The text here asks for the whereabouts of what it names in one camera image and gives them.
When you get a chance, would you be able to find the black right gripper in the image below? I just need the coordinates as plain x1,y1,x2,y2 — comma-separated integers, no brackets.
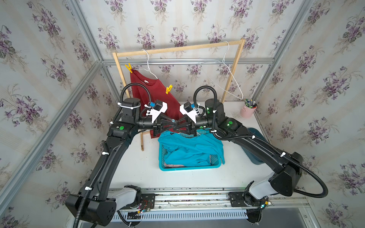
173,114,219,138

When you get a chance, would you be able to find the turquoise t-shirt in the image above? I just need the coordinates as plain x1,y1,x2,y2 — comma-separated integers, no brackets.
158,130,226,167

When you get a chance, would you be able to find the white wire hanger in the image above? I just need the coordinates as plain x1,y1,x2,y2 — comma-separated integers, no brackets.
199,40,245,101

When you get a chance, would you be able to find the pink t-shirt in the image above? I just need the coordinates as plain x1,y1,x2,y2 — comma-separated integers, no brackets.
210,155,217,163

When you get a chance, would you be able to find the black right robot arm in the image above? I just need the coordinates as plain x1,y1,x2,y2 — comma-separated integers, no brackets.
174,85,329,200

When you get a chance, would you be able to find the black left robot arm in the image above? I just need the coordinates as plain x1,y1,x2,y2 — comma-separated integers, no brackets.
65,83,180,228

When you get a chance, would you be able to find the white hanger under red shirt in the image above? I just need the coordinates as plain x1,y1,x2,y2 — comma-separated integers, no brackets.
134,49,158,79

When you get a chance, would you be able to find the dark red t-shirt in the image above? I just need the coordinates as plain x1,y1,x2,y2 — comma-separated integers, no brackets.
130,70,183,120

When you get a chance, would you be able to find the yellow clothespin right on red shirt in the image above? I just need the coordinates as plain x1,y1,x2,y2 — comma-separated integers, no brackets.
165,85,173,95

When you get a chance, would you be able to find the yellow clothespin on red shirt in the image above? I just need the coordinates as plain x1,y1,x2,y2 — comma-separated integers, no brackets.
165,85,173,95
125,63,133,74

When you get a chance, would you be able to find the teal plastic laundry basket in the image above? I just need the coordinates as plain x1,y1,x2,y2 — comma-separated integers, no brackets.
158,128,222,172

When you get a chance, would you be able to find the pink metal pen bucket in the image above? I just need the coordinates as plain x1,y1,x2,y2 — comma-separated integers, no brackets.
240,99,257,118

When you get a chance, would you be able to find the yellow clothespin left on red shirt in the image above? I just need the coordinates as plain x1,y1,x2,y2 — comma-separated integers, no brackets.
125,63,133,74

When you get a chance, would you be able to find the dark teal plastic tub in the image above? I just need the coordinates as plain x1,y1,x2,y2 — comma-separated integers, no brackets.
242,127,268,165

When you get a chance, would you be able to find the wooden clothes rack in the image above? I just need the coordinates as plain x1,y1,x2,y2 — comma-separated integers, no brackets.
112,38,246,152

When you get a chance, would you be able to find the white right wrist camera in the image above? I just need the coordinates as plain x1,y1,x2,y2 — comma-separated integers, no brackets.
180,101,199,123

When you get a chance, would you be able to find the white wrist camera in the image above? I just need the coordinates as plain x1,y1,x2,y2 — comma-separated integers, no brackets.
180,101,199,123
144,100,168,123

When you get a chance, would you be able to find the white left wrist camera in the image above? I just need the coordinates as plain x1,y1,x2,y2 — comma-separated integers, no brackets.
144,100,168,123

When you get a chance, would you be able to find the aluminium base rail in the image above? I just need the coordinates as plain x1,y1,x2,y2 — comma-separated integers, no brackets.
99,186,309,223

